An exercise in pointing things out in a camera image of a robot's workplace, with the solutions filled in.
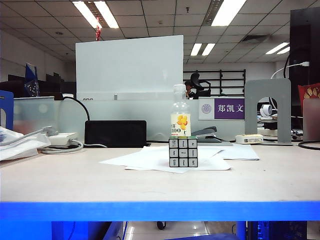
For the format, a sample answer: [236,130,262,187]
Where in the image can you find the white cable with plug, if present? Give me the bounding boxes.
[270,61,311,80]

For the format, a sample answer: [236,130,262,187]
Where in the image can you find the clear plastic bottle yellow label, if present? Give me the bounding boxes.
[170,84,193,139]

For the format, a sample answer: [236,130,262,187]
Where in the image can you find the grey plug with cable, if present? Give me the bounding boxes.
[0,125,60,146]

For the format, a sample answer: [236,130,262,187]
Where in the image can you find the Rubik's cube with black frame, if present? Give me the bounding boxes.
[168,136,199,168]

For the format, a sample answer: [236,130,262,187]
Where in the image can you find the black shelf rack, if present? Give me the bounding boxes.
[183,69,247,97]

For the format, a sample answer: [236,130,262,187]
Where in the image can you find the frosted glass desk partition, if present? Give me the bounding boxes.
[13,95,246,144]

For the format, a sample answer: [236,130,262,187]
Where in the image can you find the red cushion with gold print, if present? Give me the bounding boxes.
[297,82,320,118]

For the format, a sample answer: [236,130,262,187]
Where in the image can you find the grey metal bookend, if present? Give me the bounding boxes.
[244,78,293,146]

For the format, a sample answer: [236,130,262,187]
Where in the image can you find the white power adapter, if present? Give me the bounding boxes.
[46,132,79,146]

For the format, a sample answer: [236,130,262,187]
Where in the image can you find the purple white name sign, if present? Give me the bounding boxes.
[198,97,246,121]

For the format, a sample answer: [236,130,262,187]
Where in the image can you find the black curved cable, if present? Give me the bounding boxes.
[61,95,91,122]

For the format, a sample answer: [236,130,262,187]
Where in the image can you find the blue metal bookend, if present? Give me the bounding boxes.
[0,89,15,132]

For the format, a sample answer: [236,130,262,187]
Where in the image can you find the large white paper sheet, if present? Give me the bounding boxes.
[98,145,232,174]

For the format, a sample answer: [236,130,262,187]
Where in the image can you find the fluorescent ceiling light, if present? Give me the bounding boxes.
[93,0,120,29]
[210,0,248,27]
[72,0,103,29]

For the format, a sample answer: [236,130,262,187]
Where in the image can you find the small white desk fan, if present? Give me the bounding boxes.
[259,104,274,119]

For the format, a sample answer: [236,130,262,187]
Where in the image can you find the black rectangular box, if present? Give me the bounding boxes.
[84,120,148,148]

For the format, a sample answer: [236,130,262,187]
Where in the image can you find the small white paper sheet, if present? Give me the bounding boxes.
[219,143,261,161]

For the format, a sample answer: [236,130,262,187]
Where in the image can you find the seated person in background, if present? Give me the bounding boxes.
[184,79,197,100]

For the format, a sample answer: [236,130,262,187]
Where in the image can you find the thick black cable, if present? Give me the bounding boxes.
[297,140,320,151]

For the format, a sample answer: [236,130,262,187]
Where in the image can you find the black office chair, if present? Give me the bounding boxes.
[189,72,212,100]

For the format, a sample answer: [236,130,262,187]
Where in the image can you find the pink frosted panel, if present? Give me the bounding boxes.
[302,98,320,142]

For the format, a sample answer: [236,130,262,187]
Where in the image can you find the white frosted board panel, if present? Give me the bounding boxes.
[75,34,185,101]

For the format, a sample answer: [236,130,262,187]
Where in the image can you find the small white box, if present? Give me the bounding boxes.
[234,133,265,145]

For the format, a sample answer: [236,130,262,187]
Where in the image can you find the blue glass trophy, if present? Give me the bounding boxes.
[23,62,41,98]

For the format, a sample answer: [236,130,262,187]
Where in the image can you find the tall black cabinet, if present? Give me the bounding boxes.
[289,7,320,118]

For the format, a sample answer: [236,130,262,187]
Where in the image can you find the white plastic bag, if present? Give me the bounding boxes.
[0,126,52,161]

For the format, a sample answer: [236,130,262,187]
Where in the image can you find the grey black stapler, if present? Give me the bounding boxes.
[191,125,223,144]

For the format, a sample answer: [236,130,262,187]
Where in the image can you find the grey coiled cable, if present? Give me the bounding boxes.
[37,139,108,155]

